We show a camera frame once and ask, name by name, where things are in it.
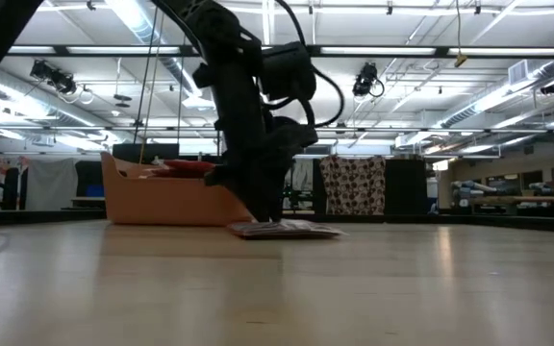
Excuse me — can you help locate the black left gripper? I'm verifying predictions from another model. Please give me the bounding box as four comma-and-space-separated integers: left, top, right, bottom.
203, 114, 320, 225

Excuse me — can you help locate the silver packet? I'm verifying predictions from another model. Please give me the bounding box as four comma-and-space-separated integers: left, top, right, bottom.
227, 218, 349, 240

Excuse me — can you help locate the red popcorn bag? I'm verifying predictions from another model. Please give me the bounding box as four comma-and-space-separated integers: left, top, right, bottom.
161, 159, 217, 180

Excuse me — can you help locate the brown white patterned cloth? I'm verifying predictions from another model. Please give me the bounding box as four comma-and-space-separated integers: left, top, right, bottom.
318, 155, 388, 216

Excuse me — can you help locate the orange plastic basket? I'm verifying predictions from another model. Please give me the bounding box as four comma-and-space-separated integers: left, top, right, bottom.
100, 151, 255, 228

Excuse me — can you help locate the long ceiling light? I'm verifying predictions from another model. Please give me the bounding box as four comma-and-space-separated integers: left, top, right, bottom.
447, 46, 554, 57
7, 45, 58, 55
319, 45, 438, 56
64, 45, 182, 56

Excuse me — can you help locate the grey cloth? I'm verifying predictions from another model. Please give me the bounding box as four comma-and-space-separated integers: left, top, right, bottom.
25, 158, 80, 211

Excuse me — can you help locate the black ceiling beam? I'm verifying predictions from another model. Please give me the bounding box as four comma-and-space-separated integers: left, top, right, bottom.
5, 43, 554, 60

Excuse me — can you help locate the wooden workbench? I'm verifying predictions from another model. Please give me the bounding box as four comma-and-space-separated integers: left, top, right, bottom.
468, 193, 554, 218

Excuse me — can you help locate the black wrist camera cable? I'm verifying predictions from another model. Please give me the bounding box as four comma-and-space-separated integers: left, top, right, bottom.
274, 0, 346, 129

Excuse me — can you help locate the black metal table frame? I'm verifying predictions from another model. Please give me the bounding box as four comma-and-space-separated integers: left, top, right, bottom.
0, 207, 554, 235

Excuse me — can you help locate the yellow hanging cord plug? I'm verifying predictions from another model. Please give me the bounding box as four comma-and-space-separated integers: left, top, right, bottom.
453, 0, 469, 69

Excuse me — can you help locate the silver ventilation duct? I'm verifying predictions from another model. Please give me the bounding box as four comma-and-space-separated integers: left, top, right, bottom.
438, 59, 554, 130

